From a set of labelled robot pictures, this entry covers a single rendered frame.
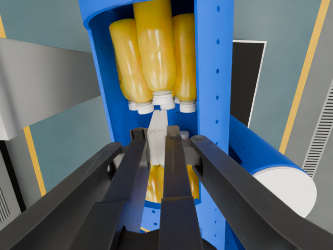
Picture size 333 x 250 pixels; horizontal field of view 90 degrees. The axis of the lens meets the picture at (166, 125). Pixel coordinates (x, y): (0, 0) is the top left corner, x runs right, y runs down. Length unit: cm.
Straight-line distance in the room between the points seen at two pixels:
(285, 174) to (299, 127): 137
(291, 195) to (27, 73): 102
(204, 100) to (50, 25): 160
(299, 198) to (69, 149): 179
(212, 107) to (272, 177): 41
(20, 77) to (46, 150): 135
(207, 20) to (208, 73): 7
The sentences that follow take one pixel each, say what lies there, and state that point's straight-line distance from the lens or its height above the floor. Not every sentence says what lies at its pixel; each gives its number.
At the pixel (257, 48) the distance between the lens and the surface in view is 149.
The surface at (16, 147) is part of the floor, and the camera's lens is 224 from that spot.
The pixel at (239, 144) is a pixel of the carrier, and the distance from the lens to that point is 76.
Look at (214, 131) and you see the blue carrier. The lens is 31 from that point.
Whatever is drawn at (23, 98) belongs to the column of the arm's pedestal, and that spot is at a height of 89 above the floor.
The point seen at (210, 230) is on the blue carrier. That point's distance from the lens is 44.
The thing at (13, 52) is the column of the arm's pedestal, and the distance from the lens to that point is 79.
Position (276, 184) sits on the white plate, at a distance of 67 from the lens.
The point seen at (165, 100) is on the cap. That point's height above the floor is 116.
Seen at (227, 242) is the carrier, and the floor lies 82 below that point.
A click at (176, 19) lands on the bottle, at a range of 36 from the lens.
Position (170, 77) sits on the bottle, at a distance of 32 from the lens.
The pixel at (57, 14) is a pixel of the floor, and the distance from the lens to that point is 175.
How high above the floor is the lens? 148
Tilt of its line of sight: 71 degrees down
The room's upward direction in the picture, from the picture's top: 179 degrees counter-clockwise
